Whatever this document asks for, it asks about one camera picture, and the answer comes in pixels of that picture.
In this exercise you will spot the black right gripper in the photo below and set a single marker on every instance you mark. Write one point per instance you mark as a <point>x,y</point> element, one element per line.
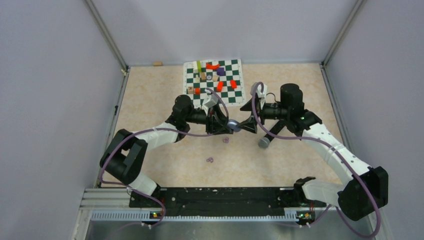
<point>250,124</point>

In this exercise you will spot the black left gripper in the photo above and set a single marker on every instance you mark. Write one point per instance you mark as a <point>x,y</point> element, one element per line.
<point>216,121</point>

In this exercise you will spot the grey-blue earbud case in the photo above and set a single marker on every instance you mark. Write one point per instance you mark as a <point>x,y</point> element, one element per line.
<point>233,125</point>

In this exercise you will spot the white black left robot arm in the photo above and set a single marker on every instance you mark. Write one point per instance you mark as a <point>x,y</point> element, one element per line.
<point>124,157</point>

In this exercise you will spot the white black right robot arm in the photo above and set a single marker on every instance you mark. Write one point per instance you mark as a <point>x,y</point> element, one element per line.
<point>362,188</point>

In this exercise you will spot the black microphone grey head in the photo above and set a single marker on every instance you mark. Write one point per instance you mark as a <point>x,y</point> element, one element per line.
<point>265,141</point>

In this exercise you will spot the red cylinder block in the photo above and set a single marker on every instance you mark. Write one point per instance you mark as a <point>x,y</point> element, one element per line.
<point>219,86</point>

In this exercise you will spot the red block right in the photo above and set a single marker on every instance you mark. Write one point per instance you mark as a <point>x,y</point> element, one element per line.
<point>233,84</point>

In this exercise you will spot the small red block left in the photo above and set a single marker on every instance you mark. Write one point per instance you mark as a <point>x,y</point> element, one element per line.
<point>197,91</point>

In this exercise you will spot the green white chessboard mat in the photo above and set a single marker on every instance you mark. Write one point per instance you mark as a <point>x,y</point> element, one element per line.
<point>233,71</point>

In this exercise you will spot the purple block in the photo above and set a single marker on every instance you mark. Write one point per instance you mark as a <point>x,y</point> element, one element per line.
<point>220,71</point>

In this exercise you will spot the red arch block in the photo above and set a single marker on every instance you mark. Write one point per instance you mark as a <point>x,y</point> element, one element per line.
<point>209,66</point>

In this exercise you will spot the yellow-green block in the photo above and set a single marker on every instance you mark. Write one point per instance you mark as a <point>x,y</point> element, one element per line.
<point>198,65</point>

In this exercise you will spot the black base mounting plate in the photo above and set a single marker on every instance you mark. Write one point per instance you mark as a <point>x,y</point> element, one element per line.
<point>224,201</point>

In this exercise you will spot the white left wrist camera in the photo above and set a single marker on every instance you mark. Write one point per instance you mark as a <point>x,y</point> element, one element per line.
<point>209,102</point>

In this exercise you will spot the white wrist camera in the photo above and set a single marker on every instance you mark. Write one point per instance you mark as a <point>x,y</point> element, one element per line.
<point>209,102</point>
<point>260,90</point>

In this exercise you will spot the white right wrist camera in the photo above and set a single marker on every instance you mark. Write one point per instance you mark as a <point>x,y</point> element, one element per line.
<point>260,90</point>

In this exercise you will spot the aluminium frame rail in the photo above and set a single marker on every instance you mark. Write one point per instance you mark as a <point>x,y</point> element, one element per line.
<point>112,204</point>

